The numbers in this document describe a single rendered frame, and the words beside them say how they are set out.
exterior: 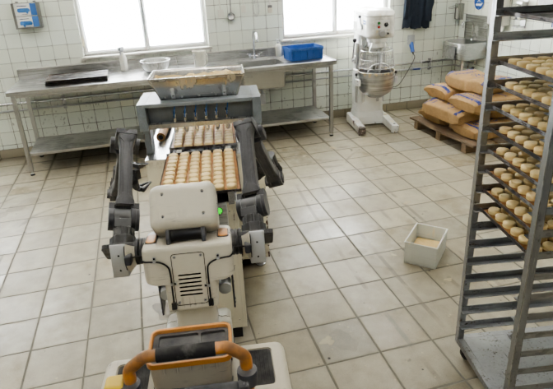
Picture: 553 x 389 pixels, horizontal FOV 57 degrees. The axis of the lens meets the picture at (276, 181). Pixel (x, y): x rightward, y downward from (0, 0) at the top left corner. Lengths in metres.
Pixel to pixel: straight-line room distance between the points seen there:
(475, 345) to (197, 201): 1.66
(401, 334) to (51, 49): 4.75
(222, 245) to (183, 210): 0.16
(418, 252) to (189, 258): 2.16
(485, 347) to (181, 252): 1.67
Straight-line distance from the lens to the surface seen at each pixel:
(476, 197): 2.36
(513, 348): 2.25
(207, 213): 1.58
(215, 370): 1.47
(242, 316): 2.82
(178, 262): 1.60
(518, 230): 2.20
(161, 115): 3.14
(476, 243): 2.47
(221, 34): 6.21
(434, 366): 2.81
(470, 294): 2.61
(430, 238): 3.75
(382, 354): 2.83
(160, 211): 1.60
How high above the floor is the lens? 1.88
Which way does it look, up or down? 23 degrees down
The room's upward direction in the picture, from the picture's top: 3 degrees counter-clockwise
